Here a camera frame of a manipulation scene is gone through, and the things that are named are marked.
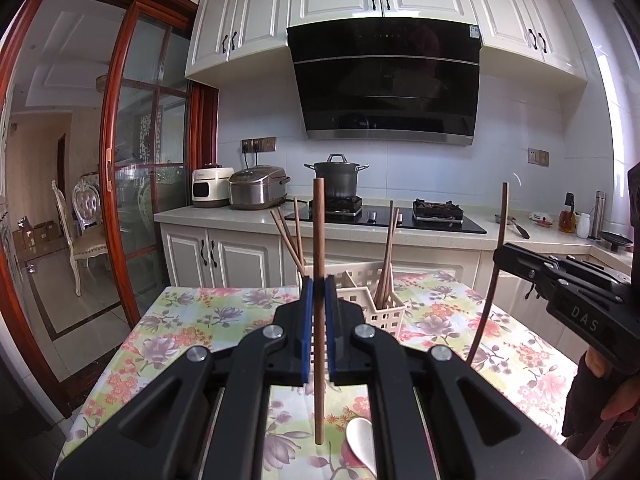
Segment white upper kitchen cabinets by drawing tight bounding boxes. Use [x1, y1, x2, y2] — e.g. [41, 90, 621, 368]
[183, 0, 589, 94]

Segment person's right hand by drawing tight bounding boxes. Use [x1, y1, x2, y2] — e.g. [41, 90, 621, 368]
[600, 369, 640, 421]

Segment white kitchen cabinets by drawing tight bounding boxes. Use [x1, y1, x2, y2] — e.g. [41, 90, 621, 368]
[158, 221, 623, 313]
[183, 0, 589, 94]

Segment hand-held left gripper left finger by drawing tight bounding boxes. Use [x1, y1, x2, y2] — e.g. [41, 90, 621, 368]
[52, 277, 316, 480]

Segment black lace sleeve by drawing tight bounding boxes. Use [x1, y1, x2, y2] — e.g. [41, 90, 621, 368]
[561, 350, 612, 444]

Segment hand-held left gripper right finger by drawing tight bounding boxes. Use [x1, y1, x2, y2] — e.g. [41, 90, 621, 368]
[324, 276, 587, 480]

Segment black range hood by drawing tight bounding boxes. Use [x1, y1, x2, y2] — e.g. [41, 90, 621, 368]
[286, 17, 484, 147]

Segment white ceramic spoon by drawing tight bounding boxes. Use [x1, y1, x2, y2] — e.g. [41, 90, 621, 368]
[345, 417, 379, 479]

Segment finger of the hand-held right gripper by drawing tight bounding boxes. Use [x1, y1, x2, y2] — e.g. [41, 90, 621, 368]
[492, 242, 562, 289]
[549, 254, 632, 286]

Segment white rice cooker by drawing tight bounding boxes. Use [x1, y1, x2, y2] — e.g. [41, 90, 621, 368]
[191, 162, 235, 209]

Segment floral tablecloth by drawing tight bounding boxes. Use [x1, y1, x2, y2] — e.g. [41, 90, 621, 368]
[59, 269, 603, 480]

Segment wide wall socket panel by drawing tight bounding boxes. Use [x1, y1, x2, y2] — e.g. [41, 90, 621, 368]
[241, 136, 278, 155]

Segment cardboard boxes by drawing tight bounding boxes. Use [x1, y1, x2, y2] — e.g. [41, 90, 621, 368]
[12, 214, 64, 257]

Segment white plastic utensil basket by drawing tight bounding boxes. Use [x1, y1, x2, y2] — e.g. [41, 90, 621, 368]
[334, 262, 407, 342]

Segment white lower kitchen cabinets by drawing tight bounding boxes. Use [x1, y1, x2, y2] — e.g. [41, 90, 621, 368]
[158, 221, 623, 313]

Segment white carved dining chair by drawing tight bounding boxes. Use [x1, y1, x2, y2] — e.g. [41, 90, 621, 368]
[51, 180, 109, 298]
[72, 177, 110, 241]

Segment brown wooden chopstick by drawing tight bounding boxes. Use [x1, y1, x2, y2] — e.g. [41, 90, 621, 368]
[312, 177, 327, 446]
[376, 201, 396, 308]
[465, 182, 510, 365]
[293, 197, 305, 271]
[270, 208, 307, 279]
[280, 218, 306, 275]
[382, 208, 402, 308]

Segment steel thermos flask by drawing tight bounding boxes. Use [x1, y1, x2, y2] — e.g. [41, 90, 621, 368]
[589, 190, 607, 240]

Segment red wooden sliding glass door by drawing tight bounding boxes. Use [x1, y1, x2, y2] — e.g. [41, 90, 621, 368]
[0, 0, 221, 420]

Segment amber oil bottle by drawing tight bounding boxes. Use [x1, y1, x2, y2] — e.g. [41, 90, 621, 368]
[558, 192, 577, 234]

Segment black glass gas hob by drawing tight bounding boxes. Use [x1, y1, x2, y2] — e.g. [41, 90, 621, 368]
[306, 197, 488, 235]

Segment metal strainer ladle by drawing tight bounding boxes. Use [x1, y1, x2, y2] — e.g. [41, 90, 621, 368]
[494, 213, 531, 240]

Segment grey stock pot with lid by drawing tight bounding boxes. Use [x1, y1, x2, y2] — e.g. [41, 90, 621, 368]
[303, 153, 371, 199]

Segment silver rice cooker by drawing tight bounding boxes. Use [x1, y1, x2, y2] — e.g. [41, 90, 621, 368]
[228, 164, 292, 211]

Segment black round dish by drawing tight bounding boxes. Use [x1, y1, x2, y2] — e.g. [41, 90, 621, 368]
[598, 229, 635, 254]

